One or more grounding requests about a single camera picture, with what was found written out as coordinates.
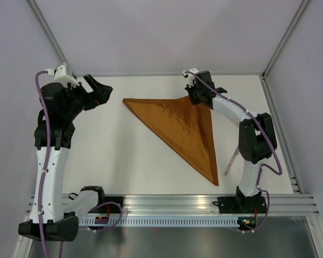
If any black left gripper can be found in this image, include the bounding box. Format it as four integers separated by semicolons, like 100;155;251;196
63;74;112;120

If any orange-brown cloth napkin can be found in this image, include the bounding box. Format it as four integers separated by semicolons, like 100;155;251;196
122;96;219;186

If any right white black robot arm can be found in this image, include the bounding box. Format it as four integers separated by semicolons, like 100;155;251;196
182;68;282;214

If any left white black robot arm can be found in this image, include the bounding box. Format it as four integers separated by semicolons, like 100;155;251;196
18;74;113;242

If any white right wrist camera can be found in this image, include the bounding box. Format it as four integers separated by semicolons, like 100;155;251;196
182;68;199;88

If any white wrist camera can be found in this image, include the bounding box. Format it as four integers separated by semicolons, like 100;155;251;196
45;62;78;87
182;68;199;88

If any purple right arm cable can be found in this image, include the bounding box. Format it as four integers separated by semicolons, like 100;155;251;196
185;70;283;233

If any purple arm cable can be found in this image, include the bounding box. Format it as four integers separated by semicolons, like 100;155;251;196
35;70;65;258
185;70;283;233

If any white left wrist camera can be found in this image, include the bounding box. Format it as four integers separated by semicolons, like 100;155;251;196
45;62;78;87

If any aluminium frame post left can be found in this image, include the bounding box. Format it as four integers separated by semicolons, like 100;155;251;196
25;0;68;63

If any aluminium frame post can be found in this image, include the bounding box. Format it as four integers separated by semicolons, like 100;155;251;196
25;0;68;63
260;0;312;79

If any aluminium right side rail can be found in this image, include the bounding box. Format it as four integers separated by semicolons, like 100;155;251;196
259;75;303;194

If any aluminium rail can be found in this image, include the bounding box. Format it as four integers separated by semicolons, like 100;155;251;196
259;75;303;194
123;194;319;217

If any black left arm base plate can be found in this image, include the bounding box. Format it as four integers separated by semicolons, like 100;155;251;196
96;196;124;214

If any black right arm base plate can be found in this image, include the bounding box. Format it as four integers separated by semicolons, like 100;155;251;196
213;196;267;214

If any aluminium front rail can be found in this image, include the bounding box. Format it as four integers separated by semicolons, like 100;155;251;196
123;194;319;217

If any white slotted cable duct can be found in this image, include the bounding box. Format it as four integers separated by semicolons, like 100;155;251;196
78;216;239;227

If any aluminium frame post right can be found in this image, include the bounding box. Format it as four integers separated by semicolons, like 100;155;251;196
260;0;312;79

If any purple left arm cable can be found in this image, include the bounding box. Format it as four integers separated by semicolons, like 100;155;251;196
35;70;65;258

